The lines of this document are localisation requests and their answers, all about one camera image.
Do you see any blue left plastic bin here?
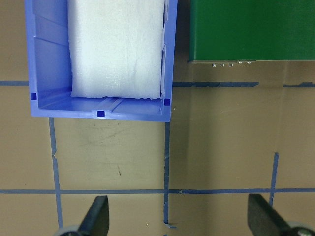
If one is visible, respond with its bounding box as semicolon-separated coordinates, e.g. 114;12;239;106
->
25;0;178;122

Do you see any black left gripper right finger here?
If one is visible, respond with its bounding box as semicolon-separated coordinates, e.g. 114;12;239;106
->
247;194;293;236

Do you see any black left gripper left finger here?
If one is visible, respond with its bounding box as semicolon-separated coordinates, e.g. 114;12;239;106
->
77;196;109;236

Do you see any green conveyor belt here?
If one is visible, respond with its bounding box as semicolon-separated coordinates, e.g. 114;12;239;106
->
189;0;315;62

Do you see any white foam pad left bin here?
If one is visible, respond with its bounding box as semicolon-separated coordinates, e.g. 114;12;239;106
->
67;0;165;99

